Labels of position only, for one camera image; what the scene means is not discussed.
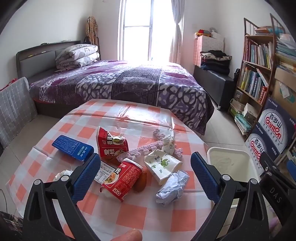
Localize purple fuzzy strip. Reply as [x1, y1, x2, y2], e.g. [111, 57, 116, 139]
[117, 128, 183, 163]

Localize row of upright books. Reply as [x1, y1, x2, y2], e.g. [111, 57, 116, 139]
[237, 67, 270, 103]
[243, 38, 274, 69]

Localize pale pink curtain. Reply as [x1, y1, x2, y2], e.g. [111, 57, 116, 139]
[171, 0, 186, 64]

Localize window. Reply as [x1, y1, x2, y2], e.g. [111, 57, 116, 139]
[118, 0, 185, 62]

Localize pink storage box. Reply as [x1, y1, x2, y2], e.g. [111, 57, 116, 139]
[193, 35, 225, 67]

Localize dark storage bench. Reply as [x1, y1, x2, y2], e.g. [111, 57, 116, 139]
[193, 66, 235, 112]

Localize person's left hand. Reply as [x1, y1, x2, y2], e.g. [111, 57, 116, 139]
[111, 229, 143, 241]

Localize blue white carton box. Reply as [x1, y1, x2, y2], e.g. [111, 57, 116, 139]
[258, 97, 296, 154]
[245, 133, 278, 176]

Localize small crumpled tissue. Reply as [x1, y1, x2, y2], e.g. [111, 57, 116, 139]
[53, 170, 70, 181]

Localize dark plaid cloth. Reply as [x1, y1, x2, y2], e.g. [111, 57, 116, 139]
[0, 211, 23, 241]

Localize red cloth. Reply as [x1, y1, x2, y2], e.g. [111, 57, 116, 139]
[0, 79, 18, 91]

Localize dark bed frame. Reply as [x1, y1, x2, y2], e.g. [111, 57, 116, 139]
[16, 40, 81, 116]

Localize pile of dark clothes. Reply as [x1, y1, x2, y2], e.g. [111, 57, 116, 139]
[199, 50, 232, 75]

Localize blue cardboard box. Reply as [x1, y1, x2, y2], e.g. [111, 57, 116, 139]
[51, 135, 95, 162]

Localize white leaf print paper carton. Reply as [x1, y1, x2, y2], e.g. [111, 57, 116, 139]
[144, 149, 183, 186]

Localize beige plaid coat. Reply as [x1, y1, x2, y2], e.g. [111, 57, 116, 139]
[84, 16, 99, 47]

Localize red noodle packet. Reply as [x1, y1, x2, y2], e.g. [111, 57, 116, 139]
[94, 158, 142, 202]

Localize stack of flat books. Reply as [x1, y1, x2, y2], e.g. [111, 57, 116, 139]
[229, 90, 259, 136]
[275, 32, 296, 72]

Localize orange white checkered tablecloth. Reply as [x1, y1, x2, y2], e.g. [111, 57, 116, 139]
[5, 98, 215, 241]

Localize grey checked cushion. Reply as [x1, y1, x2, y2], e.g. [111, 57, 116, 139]
[0, 77, 38, 149]

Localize torn red snack packet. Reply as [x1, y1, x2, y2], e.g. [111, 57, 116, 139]
[96, 126, 129, 164]

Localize folded grey white quilt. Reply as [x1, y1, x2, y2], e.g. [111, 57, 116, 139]
[55, 44, 101, 71]

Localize wooden bookshelf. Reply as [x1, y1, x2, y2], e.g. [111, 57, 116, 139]
[228, 17, 286, 142]

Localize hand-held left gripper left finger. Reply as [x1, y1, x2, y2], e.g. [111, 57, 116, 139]
[22, 153, 111, 241]

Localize crumpled white wrapper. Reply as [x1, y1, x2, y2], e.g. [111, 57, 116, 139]
[162, 128, 177, 154]

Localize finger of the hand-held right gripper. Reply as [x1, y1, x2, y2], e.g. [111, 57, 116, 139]
[259, 152, 284, 179]
[286, 160, 296, 175]

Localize white plastic bin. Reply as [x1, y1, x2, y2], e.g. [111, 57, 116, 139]
[206, 147, 263, 234]

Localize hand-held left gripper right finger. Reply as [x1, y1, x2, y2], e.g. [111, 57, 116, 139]
[190, 152, 278, 241]

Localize brown cardboard box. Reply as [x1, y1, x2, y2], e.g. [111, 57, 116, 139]
[272, 67, 296, 109]

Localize purple patterned blanket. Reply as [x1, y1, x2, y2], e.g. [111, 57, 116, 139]
[29, 60, 215, 136]

